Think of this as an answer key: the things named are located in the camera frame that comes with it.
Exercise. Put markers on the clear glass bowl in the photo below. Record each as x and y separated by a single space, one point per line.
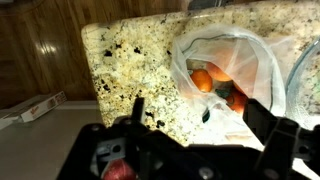
300 83

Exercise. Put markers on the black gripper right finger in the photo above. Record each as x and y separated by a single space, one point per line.
280 140

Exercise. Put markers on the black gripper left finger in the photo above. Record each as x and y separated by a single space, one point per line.
100 146

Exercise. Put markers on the red tomato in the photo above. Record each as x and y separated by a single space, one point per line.
238 101

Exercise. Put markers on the red round object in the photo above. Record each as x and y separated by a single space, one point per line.
118 170

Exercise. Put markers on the white cardboard box red print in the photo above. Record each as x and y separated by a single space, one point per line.
43 106

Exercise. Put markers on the tomato with green sticker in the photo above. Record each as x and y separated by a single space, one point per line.
201 80

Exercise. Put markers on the white mesh produce bag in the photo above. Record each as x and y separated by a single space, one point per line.
233 43

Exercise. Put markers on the translucent plastic bag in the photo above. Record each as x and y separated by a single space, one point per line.
222 93

